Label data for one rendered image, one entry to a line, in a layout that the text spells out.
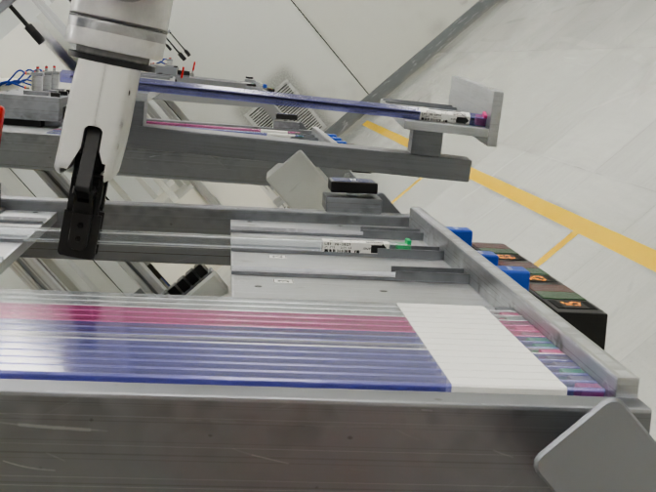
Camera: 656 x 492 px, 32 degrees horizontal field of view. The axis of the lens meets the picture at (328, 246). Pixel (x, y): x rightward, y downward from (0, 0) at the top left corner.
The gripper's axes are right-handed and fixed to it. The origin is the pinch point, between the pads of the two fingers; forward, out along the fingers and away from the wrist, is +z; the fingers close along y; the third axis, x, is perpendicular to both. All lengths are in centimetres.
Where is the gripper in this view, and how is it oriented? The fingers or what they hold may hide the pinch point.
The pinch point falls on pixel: (81, 231)
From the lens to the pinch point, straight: 102.5
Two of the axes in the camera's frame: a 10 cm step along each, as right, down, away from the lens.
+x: 9.8, 1.9, 1.2
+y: 0.8, 1.6, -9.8
